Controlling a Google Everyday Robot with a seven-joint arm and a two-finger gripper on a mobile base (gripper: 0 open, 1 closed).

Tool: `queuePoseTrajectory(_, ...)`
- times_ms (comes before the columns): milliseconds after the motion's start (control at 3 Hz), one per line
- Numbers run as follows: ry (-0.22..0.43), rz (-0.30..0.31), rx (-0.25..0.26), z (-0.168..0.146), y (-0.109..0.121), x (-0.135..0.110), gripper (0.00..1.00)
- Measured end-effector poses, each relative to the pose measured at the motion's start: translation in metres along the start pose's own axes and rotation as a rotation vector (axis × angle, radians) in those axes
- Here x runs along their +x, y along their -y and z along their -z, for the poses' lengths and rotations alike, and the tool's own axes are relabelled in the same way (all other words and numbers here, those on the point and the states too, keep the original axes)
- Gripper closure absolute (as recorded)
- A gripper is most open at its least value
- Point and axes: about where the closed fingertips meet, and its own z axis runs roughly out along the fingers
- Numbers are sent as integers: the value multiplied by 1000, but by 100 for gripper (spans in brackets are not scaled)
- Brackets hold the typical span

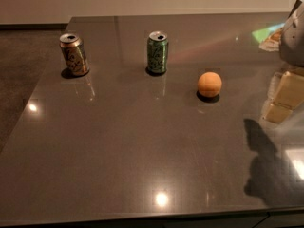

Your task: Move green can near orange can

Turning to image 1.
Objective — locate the green soda can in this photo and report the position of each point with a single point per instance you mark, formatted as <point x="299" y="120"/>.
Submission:
<point x="157" y="52"/>

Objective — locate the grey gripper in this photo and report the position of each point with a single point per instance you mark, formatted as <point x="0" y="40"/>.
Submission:
<point x="294" y="45"/>

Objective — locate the green snack bag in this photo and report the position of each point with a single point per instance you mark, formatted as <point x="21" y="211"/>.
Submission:
<point x="269" y="38"/>

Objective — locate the orange ball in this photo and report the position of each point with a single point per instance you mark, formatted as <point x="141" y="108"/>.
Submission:
<point x="209" y="84"/>

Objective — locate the orange soda can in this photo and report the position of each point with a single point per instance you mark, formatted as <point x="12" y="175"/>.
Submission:
<point x="72" y="47"/>

